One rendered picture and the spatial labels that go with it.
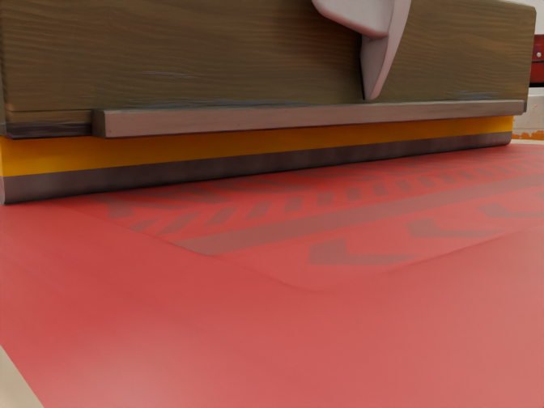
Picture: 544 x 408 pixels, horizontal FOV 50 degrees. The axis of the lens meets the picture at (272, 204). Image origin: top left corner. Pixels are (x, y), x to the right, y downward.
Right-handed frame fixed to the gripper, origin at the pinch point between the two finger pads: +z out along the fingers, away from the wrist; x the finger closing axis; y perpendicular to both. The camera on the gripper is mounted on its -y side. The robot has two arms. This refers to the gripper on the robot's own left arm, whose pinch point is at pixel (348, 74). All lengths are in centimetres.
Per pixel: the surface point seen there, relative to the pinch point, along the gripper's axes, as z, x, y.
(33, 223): 4.2, 4.1, 18.5
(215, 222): 4.3, 8.1, 14.5
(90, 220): 4.2, 5.0, 17.1
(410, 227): 4.4, 12.5, 11.1
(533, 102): 2.8, -1.5, -23.7
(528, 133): 5.4, -1.8, -23.6
